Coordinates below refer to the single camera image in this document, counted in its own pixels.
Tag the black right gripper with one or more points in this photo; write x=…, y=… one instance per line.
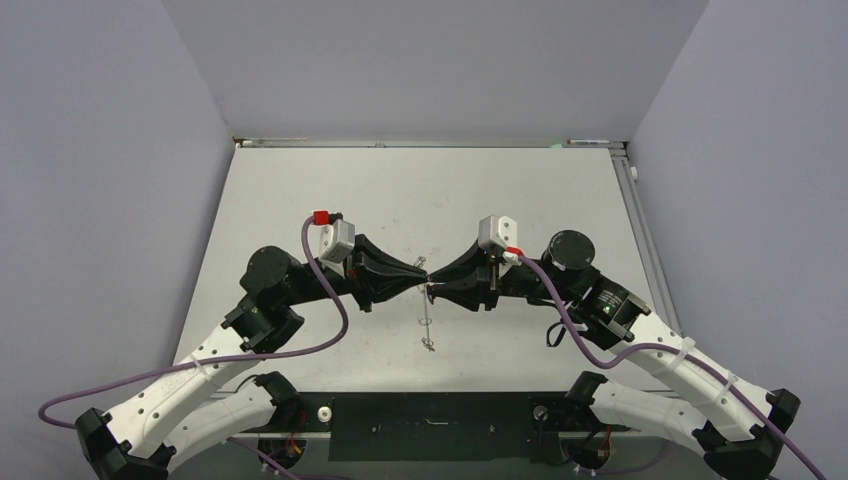
x=483, y=272

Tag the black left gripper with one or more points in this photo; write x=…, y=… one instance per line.
x=366, y=260

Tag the metal ring plate with keyrings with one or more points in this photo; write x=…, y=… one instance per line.
x=425, y=319

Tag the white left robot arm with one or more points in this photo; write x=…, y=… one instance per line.
x=171, y=420

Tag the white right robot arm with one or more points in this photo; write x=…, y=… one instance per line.
x=645, y=376

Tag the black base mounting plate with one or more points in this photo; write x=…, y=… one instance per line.
x=456, y=426

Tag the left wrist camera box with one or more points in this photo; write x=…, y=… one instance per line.
x=337, y=237

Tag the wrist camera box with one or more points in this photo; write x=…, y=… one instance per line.
x=337, y=237
x=497, y=233

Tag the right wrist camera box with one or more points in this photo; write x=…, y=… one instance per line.
x=497, y=233

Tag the aluminium rail right edge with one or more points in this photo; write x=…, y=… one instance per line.
x=627, y=175

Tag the aluminium rail edge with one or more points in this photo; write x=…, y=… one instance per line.
x=627, y=175
x=469, y=143

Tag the aluminium rail back edge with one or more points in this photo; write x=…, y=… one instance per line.
x=469, y=143

